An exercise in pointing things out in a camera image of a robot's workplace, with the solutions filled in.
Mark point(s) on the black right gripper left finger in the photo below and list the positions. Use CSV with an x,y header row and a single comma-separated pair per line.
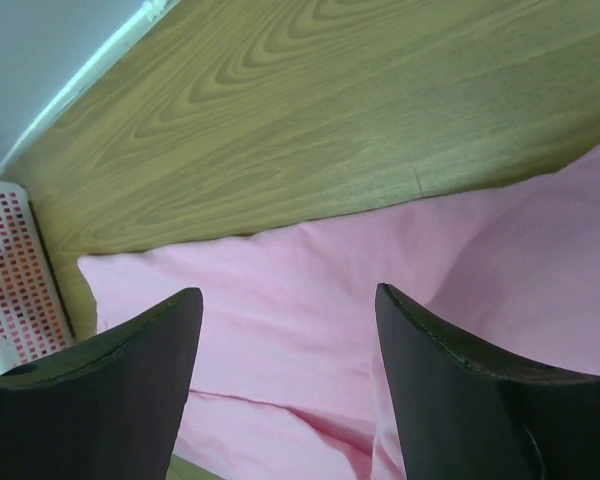
x,y
109,407

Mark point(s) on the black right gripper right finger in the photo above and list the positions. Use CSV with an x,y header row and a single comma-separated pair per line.
x,y
468,409

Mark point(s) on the light pink t shirt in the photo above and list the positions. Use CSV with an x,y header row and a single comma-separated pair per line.
x,y
289,381

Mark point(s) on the white plastic laundry basket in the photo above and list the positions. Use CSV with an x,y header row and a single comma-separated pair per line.
x,y
33,323

